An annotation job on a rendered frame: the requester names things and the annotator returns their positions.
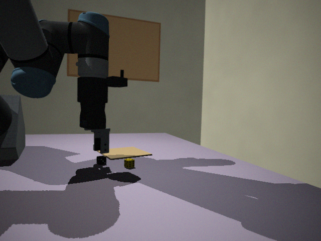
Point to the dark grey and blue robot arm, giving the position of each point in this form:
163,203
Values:
36,48

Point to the yellow die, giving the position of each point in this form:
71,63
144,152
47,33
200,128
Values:
129,163

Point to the tan flat mat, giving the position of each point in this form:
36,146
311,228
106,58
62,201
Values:
126,152

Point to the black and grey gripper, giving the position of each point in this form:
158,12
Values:
92,93

